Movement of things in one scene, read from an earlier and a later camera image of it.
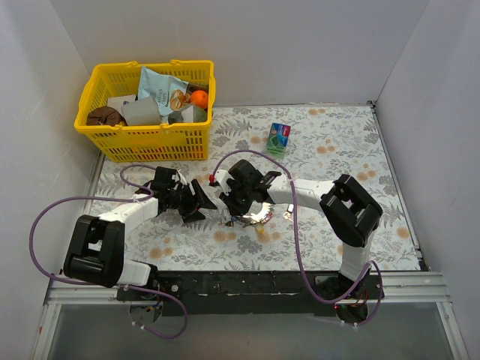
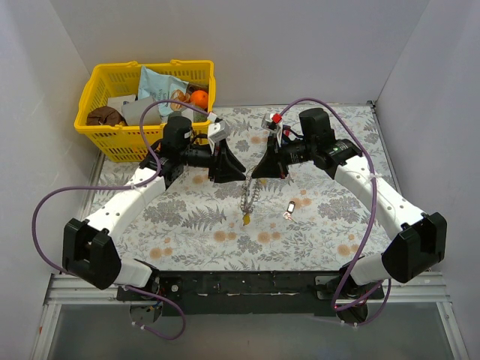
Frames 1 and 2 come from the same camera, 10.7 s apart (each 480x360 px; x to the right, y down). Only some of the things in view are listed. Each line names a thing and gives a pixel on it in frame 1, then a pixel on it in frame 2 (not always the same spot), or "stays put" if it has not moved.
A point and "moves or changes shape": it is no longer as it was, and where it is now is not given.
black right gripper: x=234 y=196 -> x=279 y=160
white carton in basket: x=117 y=102 stays put
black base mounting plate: x=247 y=292 stays put
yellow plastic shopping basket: x=171 y=142 stays put
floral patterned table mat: x=317 y=143 stays put
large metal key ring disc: x=262 y=216 moves or changes shape
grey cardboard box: x=142 y=112 stays put
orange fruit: x=199 y=98 stays put
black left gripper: x=190 y=200 -> x=217 y=165
